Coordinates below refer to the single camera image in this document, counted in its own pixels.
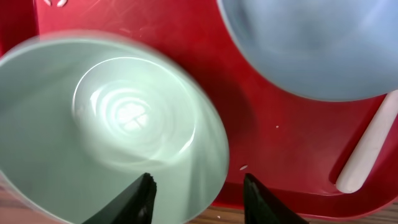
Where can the white plastic spoon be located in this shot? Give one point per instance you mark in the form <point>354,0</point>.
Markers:
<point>363,158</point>

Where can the light blue bowl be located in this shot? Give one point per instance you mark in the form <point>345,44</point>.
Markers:
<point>327,50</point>

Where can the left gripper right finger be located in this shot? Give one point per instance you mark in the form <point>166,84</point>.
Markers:
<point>261,206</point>

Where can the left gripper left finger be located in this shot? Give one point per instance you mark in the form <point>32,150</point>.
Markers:
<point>134,205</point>

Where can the light green bowl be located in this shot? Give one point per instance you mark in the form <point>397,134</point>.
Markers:
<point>84,117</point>

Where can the red serving tray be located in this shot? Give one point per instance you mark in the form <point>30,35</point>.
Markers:
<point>295,146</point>

